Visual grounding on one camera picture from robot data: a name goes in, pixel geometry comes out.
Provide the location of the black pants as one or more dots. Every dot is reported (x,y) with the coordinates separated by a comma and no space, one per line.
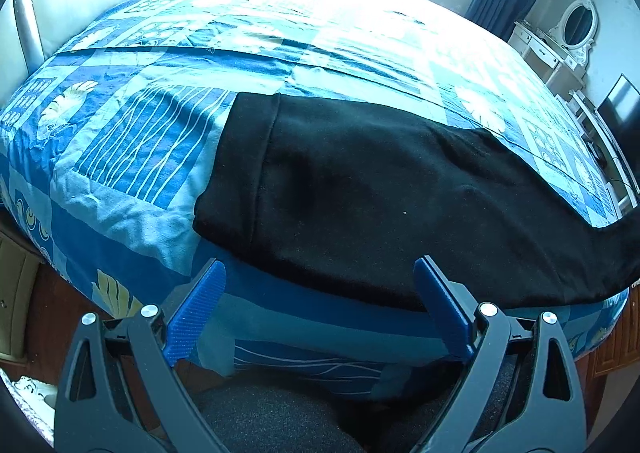
(360,193)

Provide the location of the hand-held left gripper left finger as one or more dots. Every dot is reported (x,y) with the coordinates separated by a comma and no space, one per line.
(197,305)

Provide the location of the blue printed bedsheet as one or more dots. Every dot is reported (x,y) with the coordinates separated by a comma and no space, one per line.
(150,143)

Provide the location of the white patterned cloth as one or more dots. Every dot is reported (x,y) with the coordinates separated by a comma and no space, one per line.
(32,398)

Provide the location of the beige nightstand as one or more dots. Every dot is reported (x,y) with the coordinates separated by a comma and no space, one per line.
(17,298)

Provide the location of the person's dark grey clothing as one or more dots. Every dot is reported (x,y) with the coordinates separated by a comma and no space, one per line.
(280,418)

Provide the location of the white dressing table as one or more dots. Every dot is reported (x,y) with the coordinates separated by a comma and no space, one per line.
(542,58)

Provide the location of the white television stand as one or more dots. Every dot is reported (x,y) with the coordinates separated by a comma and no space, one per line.
(602,153)

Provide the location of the brown wooden cabinet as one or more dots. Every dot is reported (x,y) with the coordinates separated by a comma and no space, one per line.
(612,338)

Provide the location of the oval dressing mirror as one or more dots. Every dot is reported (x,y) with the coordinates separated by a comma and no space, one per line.
(579,25)

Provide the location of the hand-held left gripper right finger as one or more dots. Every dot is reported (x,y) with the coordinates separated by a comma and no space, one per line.
(442,305)

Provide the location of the black television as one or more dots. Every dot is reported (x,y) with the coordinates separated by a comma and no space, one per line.
(620,105)

